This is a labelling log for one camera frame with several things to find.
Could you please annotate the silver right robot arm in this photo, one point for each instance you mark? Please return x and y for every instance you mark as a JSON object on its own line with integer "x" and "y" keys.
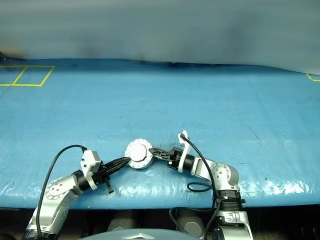
{"x": 222, "y": 175}

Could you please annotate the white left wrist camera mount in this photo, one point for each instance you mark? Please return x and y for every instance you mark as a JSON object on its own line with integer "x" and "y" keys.
{"x": 88, "y": 160}

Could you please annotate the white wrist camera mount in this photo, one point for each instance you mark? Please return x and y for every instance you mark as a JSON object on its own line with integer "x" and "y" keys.
{"x": 88, "y": 160}
{"x": 186, "y": 150}

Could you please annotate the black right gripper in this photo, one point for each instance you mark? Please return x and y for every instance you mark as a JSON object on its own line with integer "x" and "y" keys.
{"x": 177, "y": 158}

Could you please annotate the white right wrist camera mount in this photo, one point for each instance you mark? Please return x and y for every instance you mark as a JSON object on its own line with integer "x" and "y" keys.
{"x": 186, "y": 150}

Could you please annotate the round silver motor lid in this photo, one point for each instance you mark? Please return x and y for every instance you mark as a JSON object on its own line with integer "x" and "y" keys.
{"x": 137, "y": 152}

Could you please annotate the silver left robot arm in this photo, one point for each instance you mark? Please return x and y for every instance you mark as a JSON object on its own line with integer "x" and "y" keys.
{"x": 58, "y": 192}

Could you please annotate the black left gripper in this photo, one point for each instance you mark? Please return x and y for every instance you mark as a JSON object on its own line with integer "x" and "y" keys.
{"x": 101, "y": 173}

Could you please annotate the dark rounded shape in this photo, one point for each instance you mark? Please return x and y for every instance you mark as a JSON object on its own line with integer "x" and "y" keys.
{"x": 121, "y": 222}
{"x": 191, "y": 222}

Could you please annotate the blue plastic table cover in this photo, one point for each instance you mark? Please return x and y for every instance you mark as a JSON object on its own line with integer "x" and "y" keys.
{"x": 100, "y": 105}

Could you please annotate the grey robot torso silver emblem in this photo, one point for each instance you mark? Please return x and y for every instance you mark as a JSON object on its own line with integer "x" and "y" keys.
{"x": 140, "y": 235}

